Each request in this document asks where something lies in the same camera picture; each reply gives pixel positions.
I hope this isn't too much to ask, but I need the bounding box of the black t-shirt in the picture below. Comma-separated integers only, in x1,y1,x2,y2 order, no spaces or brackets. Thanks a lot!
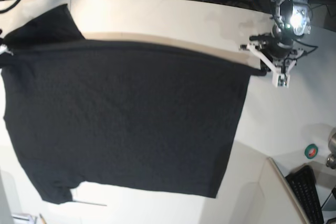
1,5,265,204

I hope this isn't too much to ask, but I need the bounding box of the green tape roll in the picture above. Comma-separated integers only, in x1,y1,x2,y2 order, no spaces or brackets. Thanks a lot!
304,144,319,159

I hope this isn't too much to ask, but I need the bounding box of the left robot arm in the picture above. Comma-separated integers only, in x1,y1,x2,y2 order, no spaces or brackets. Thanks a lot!
250,0,318,62

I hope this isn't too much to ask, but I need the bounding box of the metal cylinder stand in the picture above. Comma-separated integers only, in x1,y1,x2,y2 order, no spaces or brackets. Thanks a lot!
325,133,336,170

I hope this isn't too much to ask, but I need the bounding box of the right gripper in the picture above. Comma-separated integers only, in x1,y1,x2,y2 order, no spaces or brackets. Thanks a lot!
0,37,12,56

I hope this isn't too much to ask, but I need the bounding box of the white cable tray lid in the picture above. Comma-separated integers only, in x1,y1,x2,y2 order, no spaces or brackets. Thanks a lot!
70,200,110,222

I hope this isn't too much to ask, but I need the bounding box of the white partition panel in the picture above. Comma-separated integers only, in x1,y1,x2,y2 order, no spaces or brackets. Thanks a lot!
258,158,309,223

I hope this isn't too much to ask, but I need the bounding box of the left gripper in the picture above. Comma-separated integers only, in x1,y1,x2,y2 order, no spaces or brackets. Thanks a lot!
249,33,293,62

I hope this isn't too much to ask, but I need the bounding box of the black keyboard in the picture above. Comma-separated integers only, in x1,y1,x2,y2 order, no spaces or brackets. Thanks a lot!
286,165,324,224

